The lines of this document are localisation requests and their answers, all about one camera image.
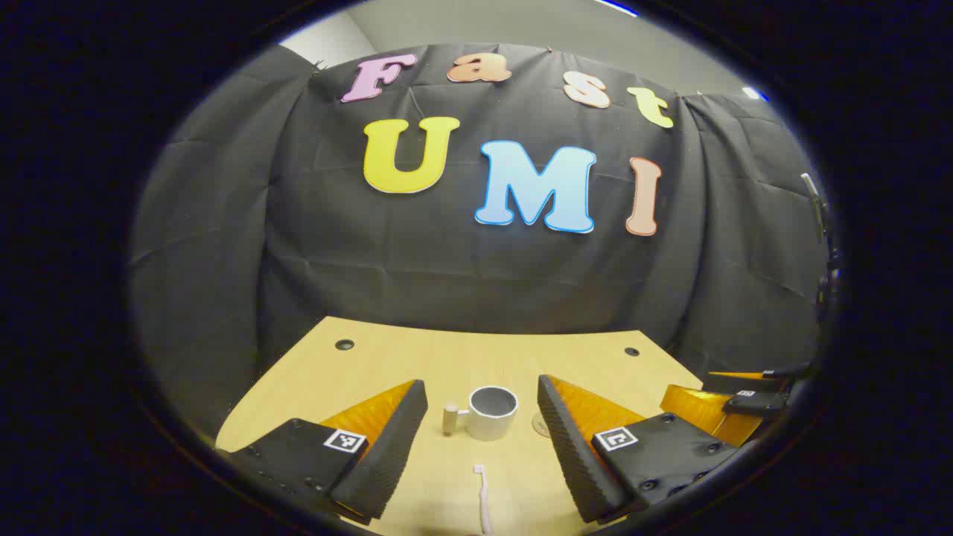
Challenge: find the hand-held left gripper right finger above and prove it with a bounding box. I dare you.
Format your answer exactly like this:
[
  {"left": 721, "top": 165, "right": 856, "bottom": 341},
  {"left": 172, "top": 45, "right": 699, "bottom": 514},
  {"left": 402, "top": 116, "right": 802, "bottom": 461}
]
[{"left": 538, "top": 374, "right": 742, "bottom": 524}]

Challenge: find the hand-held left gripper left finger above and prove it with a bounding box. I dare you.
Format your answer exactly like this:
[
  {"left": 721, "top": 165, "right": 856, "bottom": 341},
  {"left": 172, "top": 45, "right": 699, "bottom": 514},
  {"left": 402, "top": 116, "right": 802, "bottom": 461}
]
[{"left": 216, "top": 379, "right": 429, "bottom": 526}]

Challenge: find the white cup with wooden handle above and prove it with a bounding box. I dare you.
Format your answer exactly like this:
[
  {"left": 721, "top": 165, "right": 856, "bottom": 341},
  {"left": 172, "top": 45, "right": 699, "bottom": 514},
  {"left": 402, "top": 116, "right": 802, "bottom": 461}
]
[{"left": 442, "top": 386, "right": 519, "bottom": 442}]

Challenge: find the pale pink toothbrush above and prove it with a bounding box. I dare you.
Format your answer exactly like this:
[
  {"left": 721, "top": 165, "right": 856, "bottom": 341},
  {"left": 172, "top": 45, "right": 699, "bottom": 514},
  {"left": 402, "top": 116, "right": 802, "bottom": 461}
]
[{"left": 474, "top": 465, "right": 495, "bottom": 536}]

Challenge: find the light wooden desktop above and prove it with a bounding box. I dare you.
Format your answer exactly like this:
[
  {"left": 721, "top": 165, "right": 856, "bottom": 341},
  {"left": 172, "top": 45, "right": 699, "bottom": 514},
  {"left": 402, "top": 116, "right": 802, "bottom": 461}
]
[{"left": 214, "top": 316, "right": 745, "bottom": 536}]

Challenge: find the black backdrop cloth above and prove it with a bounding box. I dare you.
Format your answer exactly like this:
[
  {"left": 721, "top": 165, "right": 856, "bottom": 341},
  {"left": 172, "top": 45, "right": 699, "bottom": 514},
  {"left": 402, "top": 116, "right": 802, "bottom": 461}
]
[{"left": 128, "top": 42, "right": 831, "bottom": 440}]

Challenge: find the metal backdrop stand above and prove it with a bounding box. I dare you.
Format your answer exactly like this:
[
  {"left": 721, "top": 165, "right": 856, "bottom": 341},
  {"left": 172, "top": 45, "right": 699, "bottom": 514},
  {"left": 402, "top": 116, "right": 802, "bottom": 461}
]
[{"left": 800, "top": 173, "right": 829, "bottom": 243}]

